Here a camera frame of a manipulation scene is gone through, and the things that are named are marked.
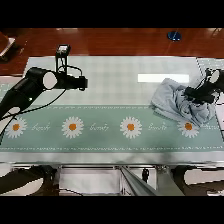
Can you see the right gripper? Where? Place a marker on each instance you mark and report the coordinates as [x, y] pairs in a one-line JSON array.
[[199, 95]]

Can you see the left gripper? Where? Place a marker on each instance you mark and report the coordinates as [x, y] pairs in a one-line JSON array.
[[76, 83]]

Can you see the light blue T-shirt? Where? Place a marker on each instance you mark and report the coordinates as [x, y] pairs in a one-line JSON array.
[[173, 100]]

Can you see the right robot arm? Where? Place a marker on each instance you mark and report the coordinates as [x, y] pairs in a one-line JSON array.
[[216, 77]]

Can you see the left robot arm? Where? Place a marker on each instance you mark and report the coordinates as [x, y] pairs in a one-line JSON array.
[[26, 87]]

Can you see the blue round object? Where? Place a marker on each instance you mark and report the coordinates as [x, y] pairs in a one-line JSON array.
[[174, 35]]

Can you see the silver frame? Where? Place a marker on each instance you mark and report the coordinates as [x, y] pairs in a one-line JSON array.
[[140, 186]]

